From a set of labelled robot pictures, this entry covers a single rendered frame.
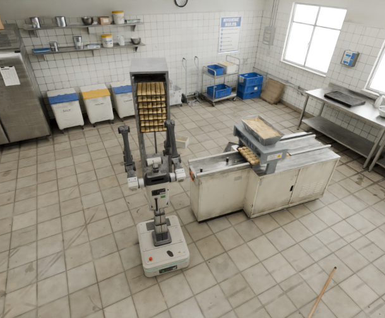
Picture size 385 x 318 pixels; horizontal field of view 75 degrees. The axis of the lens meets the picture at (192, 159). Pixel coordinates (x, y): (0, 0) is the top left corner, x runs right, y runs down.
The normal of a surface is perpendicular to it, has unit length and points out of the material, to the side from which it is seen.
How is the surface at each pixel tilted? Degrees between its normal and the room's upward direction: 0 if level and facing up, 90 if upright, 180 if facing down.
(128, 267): 0
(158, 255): 0
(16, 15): 90
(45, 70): 90
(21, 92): 90
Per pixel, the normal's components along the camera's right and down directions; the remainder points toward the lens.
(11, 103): 0.43, 0.54
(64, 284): 0.02, -0.81
